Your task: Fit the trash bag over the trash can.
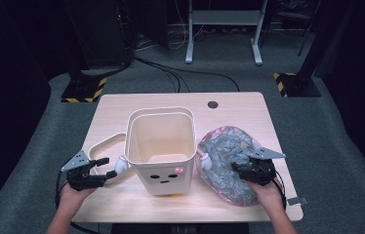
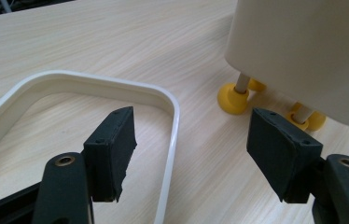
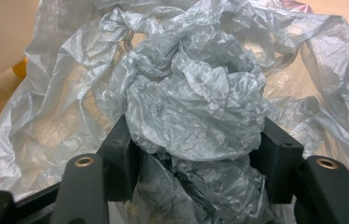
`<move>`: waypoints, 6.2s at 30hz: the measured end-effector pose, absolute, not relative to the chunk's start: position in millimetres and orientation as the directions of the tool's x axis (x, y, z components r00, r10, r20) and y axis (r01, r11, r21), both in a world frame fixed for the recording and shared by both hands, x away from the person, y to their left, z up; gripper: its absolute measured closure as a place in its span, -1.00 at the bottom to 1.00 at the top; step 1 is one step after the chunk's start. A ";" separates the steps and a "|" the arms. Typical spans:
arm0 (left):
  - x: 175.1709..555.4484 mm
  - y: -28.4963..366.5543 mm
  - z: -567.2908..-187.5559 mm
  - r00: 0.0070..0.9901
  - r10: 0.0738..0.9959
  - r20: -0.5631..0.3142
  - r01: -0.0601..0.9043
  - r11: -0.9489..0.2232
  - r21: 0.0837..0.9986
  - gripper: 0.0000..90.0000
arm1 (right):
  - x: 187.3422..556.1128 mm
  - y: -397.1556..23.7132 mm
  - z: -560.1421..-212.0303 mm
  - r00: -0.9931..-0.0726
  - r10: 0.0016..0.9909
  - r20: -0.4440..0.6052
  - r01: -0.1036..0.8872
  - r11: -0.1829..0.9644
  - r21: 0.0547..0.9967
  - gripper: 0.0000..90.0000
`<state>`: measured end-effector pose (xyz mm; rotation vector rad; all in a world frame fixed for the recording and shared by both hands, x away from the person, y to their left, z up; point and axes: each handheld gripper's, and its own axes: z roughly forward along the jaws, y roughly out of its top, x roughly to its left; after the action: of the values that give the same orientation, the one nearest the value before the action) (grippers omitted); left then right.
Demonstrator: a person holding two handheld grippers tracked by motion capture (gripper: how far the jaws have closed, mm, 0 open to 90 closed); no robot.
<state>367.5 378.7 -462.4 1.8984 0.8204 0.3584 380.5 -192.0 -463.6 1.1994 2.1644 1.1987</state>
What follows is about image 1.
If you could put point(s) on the black stand with striped base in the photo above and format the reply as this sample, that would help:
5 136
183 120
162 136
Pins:
84 89
297 85

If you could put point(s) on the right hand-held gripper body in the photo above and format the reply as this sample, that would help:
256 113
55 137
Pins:
260 170

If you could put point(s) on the black cabinet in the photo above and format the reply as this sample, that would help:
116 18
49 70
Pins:
105 32

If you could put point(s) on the white trash bin with face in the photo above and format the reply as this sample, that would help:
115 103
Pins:
161 169

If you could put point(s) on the person's left hand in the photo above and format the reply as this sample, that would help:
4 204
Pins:
71 198

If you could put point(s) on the dark round table grommet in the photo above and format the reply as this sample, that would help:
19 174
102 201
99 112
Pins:
212 104

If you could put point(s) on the grey plastic trash bag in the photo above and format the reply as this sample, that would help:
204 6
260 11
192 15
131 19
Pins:
226 152

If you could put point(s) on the grey flat bracket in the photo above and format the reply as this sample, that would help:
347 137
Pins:
297 201

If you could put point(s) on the white metal stand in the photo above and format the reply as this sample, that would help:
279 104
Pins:
226 17

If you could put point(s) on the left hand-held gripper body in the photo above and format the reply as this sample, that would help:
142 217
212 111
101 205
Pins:
81 177

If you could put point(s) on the person's right hand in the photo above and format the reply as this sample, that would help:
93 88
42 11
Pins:
270 195

